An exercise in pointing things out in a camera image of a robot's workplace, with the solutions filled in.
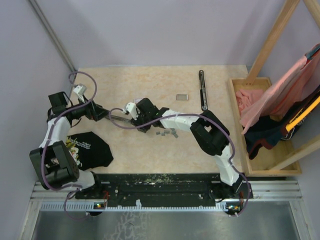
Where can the black floral t-shirt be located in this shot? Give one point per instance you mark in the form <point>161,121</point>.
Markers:
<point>89,150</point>

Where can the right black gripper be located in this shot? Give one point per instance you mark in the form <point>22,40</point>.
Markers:
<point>136,122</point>

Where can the black silver stapler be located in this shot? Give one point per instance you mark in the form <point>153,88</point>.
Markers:
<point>117,118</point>
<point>203,95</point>

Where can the red staple box sleeve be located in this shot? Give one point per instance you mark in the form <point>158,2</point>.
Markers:
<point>136,100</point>

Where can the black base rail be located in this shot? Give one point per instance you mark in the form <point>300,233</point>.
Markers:
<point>166,190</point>

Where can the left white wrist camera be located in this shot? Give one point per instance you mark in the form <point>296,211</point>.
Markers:
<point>79,89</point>

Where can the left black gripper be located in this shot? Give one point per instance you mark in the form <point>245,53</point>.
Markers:
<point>95,111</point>

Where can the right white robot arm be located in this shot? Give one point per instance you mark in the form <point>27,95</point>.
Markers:
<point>210,134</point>

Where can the dark navy garment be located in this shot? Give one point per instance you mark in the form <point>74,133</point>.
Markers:
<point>268,132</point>

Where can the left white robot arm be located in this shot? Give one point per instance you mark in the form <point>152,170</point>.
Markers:
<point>53,163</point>

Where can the wooden rack frame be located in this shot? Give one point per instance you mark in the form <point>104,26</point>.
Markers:
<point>280,23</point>

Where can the grey staple box tray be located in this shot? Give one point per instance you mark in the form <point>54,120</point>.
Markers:
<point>182,97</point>

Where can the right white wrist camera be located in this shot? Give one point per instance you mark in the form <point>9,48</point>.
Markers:
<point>131,108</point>

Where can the wooden tray box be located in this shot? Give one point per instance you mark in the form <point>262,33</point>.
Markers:
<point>262,164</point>

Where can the pink cloth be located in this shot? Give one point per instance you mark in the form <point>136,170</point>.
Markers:
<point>294,86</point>

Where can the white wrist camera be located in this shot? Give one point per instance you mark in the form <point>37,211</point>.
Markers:
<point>79,89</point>
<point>131,108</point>

